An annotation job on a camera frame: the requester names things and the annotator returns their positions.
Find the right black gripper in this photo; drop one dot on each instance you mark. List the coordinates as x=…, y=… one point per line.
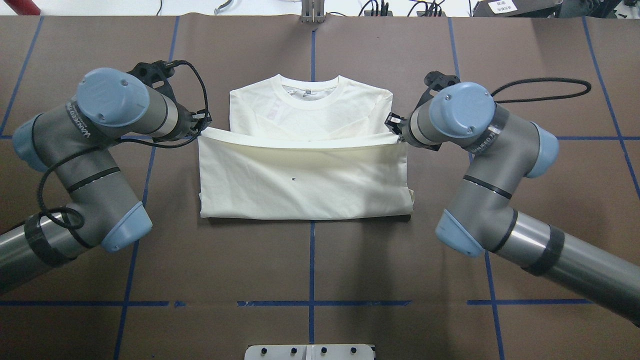
x=403, y=128

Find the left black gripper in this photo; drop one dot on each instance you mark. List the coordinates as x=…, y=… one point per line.
x=186, y=121

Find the cream long-sleeve graphic shirt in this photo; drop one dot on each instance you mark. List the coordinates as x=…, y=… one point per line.
x=298, y=150

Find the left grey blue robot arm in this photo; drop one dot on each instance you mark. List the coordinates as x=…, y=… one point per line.
x=84, y=200

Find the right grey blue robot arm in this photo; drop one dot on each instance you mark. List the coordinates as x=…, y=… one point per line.
x=506, y=148

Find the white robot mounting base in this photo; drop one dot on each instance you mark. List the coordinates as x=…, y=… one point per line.
x=354, y=351

